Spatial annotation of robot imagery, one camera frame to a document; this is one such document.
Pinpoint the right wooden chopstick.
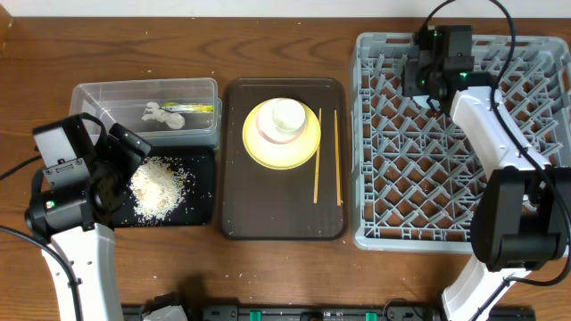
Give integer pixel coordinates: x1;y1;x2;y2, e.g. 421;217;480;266
334;110;343;207

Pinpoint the small white green cup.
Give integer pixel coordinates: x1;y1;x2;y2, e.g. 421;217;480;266
271;98;306;135

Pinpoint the green yellow wrapper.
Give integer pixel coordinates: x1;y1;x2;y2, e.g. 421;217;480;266
160;103;214;113

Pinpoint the left wooden chopstick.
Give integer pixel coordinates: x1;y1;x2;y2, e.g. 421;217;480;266
313;108;322;204

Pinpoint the pink bowl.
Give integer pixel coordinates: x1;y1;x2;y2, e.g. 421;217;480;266
256;98;307;144

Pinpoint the crumpled white tissue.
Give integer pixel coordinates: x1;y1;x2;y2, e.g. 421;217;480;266
142;102;186;130

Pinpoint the grey dishwasher rack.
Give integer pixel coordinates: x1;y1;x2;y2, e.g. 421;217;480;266
351;32;570;254

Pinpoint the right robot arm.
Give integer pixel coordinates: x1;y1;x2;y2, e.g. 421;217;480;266
401;25;570;320

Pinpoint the cooked rice pile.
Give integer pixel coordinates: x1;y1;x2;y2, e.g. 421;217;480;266
128;157;191;223

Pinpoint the light blue bowl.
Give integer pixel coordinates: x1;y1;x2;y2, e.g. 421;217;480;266
412;95;440;110

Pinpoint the black waste tray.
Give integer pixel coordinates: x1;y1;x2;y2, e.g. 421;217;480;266
113;146;216;227

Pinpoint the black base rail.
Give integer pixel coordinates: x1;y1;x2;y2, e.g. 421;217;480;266
122;293;536;321

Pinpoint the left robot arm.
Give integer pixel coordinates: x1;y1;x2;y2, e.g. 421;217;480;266
26;116;151;320

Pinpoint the yellow plate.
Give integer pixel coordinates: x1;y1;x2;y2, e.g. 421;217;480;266
242;100;321;169

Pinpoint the dark brown serving tray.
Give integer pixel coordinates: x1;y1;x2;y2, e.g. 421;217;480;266
216;78;351;241

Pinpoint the wooden chopstick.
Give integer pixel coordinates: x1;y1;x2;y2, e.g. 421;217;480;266
334;110;343;207
313;108;322;204

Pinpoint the clear plastic waste bin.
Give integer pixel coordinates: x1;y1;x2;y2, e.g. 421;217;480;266
70;78;222;149

